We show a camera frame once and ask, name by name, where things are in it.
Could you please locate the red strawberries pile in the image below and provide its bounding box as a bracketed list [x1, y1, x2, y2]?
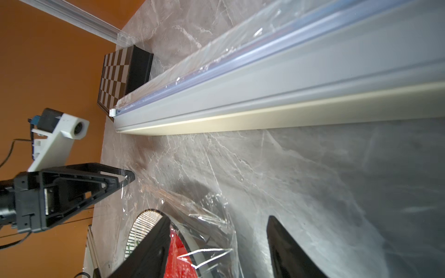
[164, 229, 198, 278]

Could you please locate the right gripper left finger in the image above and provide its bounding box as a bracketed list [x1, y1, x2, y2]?
[111, 216, 170, 278]

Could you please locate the cream plastic wrap dispenser box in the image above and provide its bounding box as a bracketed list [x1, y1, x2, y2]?
[110, 1, 445, 136]

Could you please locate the clear plastic wrap sheet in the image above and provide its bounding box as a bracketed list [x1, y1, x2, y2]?
[114, 0, 348, 278]

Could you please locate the black white chessboard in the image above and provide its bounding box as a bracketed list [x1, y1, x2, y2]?
[97, 45, 154, 115]

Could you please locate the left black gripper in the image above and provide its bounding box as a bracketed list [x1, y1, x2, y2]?
[1, 163, 135, 233]

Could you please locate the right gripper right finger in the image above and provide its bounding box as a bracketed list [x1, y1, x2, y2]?
[267, 215, 327, 278]

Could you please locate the left aluminium frame post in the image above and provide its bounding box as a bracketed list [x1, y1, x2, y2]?
[22, 0, 133, 47]

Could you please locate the patterned plate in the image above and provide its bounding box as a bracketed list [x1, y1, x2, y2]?
[124, 209, 217, 278]

